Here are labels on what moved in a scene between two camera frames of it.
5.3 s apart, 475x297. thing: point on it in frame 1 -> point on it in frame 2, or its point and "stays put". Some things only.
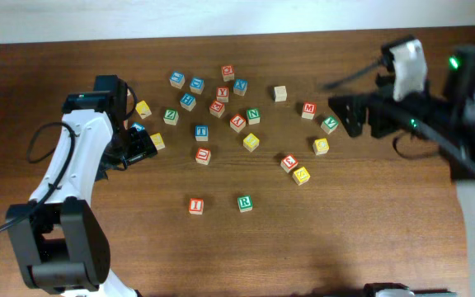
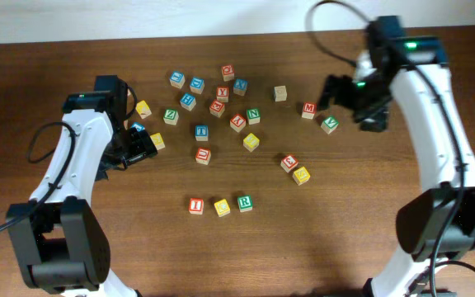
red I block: x=196 y=206 stays put
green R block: x=245 y=203 stays put
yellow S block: x=157 y=140 stays put
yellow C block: x=321 y=146 -> x=222 y=208
